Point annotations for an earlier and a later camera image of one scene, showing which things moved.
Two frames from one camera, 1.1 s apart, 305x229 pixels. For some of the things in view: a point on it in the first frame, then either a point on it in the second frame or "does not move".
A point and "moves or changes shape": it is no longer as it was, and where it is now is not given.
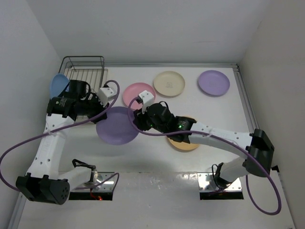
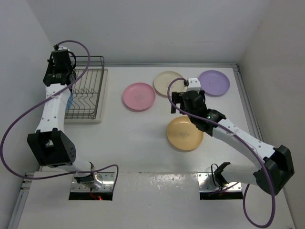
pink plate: [133, 90] does not move
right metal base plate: [207, 183] does not move
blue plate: [58, 82] moves or changes shape
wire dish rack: [88, 69] does not move
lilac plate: [214, 82] does not move
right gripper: [139, 119] → [177, 98]
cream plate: [169, 83] does not move
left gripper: [100, 108] → [50, 64]
